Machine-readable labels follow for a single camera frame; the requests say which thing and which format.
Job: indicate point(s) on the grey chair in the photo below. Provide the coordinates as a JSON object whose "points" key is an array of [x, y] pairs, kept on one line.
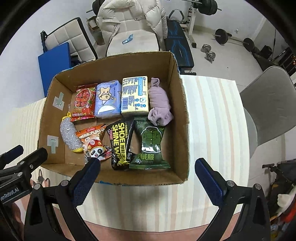
{"points": [[269, 105]]}

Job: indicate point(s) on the black yellow shoe wipes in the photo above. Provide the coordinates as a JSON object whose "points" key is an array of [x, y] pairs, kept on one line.
{"points": [[120, 135]]}

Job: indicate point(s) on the silver scrubber yellow ends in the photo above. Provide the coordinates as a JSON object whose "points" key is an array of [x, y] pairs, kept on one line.
{"points": [[68, 134]]}

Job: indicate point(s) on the red snack packet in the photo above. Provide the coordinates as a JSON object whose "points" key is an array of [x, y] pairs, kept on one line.
{"points": [[84, 104]]}

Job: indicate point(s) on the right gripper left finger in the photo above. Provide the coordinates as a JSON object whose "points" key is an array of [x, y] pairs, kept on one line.
{"points": [[41, 222]]}

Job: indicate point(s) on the dumbbell pair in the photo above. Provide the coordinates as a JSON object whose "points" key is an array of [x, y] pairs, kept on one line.
{"points": [[209, 55]]}

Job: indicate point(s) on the blue mat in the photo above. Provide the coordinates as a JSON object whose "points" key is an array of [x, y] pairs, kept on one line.
{"points": [[53, 62]]}

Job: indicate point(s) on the floor barbell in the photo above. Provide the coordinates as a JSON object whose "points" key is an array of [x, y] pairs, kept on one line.
{"points": [[222, 37]]}

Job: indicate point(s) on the cream blue tissue pack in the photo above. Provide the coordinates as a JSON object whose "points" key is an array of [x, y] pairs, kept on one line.
{"points": [[134, 96]]}

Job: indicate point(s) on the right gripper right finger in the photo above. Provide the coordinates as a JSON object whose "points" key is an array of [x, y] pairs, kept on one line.
{"points": [[253, 222]]}

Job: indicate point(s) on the orange panda snack packet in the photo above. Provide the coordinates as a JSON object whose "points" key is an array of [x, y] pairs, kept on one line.
{"points": [[92, 144]]}

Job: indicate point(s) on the white puffer jacket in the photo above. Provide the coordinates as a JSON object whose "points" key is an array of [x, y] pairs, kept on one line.
{"points": [[115, 17]]}

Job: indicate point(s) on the purple cloth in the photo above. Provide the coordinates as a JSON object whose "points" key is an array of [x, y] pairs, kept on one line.
{"points": [[160, 112]]}

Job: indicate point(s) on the quilted folding chair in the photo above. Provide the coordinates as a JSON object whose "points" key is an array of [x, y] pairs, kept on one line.
{"points": [[74, 33]]}

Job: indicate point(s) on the green wipes packet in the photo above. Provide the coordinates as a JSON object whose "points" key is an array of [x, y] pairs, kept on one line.
{"points": [[150, 155]]}

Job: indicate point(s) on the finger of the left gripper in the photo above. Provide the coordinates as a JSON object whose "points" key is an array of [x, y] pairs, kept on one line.
{"points": [[28, 164], [10, 155]]}

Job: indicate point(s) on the barbell on rack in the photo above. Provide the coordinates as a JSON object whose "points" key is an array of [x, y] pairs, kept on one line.
{"points": [[206, 7]]}

